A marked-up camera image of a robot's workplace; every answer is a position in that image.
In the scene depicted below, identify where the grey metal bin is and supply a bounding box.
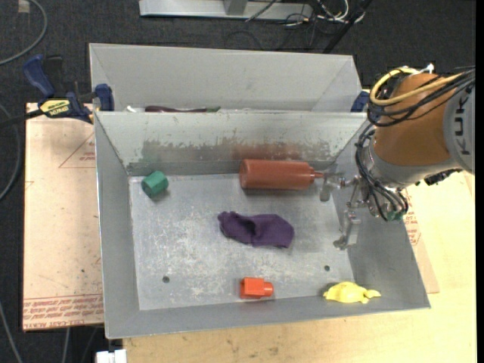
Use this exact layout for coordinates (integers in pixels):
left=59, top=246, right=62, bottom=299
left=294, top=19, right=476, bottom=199
left=88, top=42, right=433, bottom=340

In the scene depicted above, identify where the red-brown squeeze bottle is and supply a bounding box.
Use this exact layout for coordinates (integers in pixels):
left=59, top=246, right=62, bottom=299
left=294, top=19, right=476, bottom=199
left=238, top=158, right=326, bottom=191

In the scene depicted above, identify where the orange-red plastic block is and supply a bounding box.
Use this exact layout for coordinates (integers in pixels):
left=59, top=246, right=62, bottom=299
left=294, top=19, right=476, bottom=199
left=239, top=276, right=275, bottom=300

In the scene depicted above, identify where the brown cardboard board red print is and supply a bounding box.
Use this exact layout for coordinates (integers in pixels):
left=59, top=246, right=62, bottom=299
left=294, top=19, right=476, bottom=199
left=21, top=102, right=441, bottom=333

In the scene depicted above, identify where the yellow soft toy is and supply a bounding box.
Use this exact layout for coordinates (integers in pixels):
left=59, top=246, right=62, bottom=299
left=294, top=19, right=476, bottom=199
left=322, top=281, right=382, bottom=305

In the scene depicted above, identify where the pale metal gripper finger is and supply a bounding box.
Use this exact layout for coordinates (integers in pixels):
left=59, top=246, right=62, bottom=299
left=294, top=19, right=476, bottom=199
left=332, top=209, right=363, bottom=251
left=319, top=171, right=353, bottom=203

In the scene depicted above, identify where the green plastic cup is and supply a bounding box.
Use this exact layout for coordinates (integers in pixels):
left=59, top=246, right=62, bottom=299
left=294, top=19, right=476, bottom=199
left=141, top=169, right=169, bottom=200

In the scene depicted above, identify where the purple cloth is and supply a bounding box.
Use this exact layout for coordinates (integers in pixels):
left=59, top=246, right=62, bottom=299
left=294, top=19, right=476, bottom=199
left=217, top=210, right=296, bottom=250

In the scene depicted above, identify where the black cylinder on white bracket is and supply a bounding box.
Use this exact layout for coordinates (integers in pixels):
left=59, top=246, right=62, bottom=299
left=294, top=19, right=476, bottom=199
left=423, top=168, right=463, bottom=187

